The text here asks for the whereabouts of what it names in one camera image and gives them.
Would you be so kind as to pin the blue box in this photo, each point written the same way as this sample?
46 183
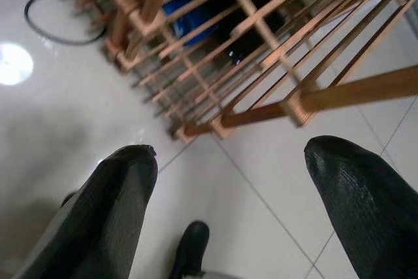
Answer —
192 21

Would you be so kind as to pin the black robot foot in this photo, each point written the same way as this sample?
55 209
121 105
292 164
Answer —
191 246

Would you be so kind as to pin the wooden wine rack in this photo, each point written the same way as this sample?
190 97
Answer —
359 91

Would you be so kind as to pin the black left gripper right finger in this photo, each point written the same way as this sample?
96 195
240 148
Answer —
365 210

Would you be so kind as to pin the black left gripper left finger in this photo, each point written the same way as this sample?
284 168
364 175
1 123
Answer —
98 220

